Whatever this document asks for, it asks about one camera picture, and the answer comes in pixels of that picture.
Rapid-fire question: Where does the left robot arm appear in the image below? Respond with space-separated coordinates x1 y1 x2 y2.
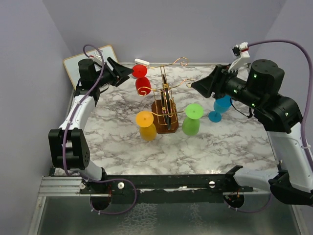
48 57 133 193

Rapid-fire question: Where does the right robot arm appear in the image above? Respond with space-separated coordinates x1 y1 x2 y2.
191 59 313 206

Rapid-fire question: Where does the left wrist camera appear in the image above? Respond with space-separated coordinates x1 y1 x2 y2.
90 49 103 65

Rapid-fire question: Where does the white eraser block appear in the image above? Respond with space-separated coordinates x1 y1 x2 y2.
134 58 150 67

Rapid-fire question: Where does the small whiteboard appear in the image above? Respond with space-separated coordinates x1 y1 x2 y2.
63 45 118 89

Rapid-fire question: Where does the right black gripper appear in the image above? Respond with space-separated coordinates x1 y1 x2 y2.
191 63 261 109

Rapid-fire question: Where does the black front mounting rail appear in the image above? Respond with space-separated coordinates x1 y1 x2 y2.
80 166 253 204

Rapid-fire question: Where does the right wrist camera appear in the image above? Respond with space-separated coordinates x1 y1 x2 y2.
228 42 250 72

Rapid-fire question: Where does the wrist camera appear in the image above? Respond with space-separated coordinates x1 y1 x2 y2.
228 42 250 72
90 49 103 65

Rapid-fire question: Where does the red wine glass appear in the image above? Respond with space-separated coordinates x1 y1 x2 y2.
132 65 151 96

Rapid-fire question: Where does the gold wire wine glass rack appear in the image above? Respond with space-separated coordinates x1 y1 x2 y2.
151 65 189 134

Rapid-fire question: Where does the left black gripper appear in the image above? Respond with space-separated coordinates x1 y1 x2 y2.
94 57 134 87

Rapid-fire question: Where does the blue wine glass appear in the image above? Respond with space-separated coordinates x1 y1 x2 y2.
208 95 232 123

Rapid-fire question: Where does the yellow wine glass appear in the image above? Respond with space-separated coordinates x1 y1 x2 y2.
135 111 157 141

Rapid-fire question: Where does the green wine glass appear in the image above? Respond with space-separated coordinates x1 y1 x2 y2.
182 103 204 136

